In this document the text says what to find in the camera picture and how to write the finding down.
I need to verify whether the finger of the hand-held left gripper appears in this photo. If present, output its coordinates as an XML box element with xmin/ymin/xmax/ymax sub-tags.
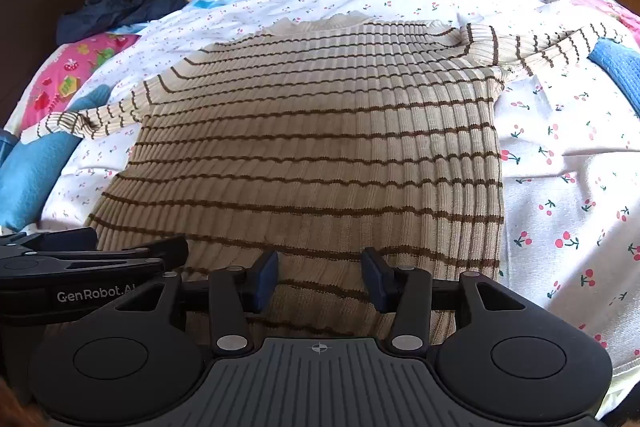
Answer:
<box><xmin>0</xmin><ymin>235</ymin><xmax>190</xmax><ymax>280</ymax></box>
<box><xmin>0</xmin><ymin>227</ymin><xmax>98</xmax><ymax>254</ymax></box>

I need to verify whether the small blue fleece towel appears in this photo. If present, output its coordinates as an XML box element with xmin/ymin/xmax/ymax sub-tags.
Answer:
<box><xmin>587</xmin><ymin>38</ymin><xmax>640</xmax><ymax>112</ymax></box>

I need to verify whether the beige brown striped knit sweater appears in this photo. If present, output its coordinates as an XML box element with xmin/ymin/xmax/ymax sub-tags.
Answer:
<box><xmin>37</xmin><ymin>14</ymin><xmax>626</xmax><ymax>343</ymax></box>

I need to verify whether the pink strawberry print pillow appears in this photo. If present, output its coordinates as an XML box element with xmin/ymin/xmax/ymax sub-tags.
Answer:
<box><xmin>5</xmin><ymin>32</ymin><xmax>143</xmax><ymax>142</ymax></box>

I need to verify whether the large blue fleece towel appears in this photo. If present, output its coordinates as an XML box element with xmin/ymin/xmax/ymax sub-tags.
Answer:
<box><xmin>0</xmin><ymin>84</ymin><xmax>113</xmax><ymax>232</ymax></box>

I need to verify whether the white cherry print bed sheet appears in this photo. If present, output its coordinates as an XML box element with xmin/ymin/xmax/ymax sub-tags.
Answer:
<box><xmin>20</xmin><ymin>0</ymin><xmax>640</xmax><ymax>418</ymax></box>

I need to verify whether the dark navy jacket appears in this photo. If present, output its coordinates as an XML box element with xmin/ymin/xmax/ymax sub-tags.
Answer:
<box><xmin>56</xmin><ymin>0</ymin><xmax>193</xmax><ymax>46</ymax></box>

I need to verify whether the light blue cloth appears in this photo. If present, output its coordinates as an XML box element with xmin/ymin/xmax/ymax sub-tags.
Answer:
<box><xmin>0</xmin><ymin>129</ymin><xmax>17</xmax><ymax>168</ymax></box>

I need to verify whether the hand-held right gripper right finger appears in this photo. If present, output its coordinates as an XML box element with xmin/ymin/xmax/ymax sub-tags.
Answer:
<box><xmin>361</xmin><ymin>247</ymin><xmax>528</xmax><ymax>354</ymax></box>

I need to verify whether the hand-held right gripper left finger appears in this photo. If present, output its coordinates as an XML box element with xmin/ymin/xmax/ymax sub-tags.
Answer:
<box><xmin>114</xmin><ymin>251</ymin><xmax>279</xmax><ymax>355</ymax></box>

